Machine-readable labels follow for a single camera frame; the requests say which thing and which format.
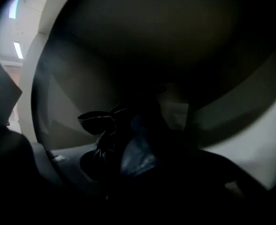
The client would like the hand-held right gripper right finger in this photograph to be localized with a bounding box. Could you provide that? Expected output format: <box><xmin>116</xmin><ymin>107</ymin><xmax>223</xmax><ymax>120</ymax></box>
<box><xmin>194</xmin><ymin>149</ymin><xmax>270</xmax><ymax>198</ymax></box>

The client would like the ceiling light strip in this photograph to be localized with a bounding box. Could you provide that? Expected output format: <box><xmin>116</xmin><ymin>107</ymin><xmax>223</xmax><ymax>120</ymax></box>
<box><xmin>13</xmin><ymin>42</ymin><xmax>24</xmax><ymax>60</ymax></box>

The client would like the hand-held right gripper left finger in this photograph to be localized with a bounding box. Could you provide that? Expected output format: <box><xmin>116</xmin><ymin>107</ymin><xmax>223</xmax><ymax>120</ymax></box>
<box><xmin>30</xmin><ymin>141</ymin><xmax>110</xmax><ymax>196</ymax></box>

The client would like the grey metal locker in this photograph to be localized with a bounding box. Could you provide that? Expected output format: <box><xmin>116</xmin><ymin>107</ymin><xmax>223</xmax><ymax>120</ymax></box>
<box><xmin>18</xmin><ymin>0</ymin><xmax>276</xmax><ymax>190</ymax></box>

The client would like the black umbrella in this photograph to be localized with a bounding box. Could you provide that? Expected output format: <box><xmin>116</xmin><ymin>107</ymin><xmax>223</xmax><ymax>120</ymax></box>
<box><xmin>77</xmin><ymin>85</ymin><xmax>190</xmax><ymax>196</ymax></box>

